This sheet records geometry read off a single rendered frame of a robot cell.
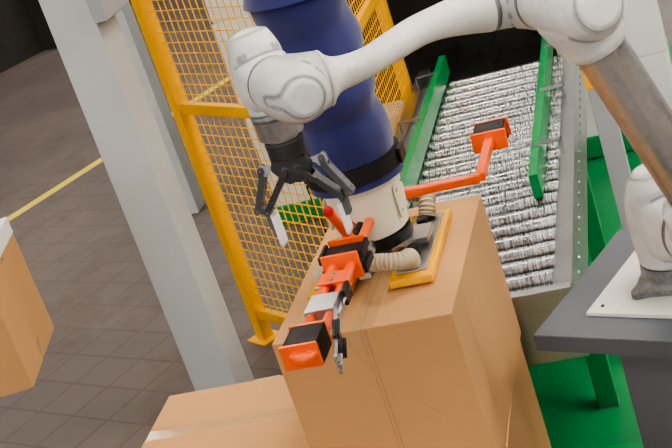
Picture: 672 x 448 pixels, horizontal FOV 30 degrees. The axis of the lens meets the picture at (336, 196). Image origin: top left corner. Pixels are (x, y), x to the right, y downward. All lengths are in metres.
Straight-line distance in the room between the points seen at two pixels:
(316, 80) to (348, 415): 0.91
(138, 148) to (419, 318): 1.73
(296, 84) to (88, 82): 2.05
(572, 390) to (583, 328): 1.25
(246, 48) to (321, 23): 0.39
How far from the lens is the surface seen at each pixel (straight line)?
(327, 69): 2.15
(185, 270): 4.24
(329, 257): 2.58
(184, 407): 3.48
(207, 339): 4.35
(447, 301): 2.62
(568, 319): 2.84
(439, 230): 2.89
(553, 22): 2.31
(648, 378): 2.91
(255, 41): 2.26
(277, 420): 3.24
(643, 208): 2.73
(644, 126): 2.45
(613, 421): 3.84
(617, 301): 2.84
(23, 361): 3.77
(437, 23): 2.39
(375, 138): 2.70
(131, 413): 4.82
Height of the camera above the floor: 2.09
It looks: 20 degrees down
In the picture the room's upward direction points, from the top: 19 degrees counter-clockwise
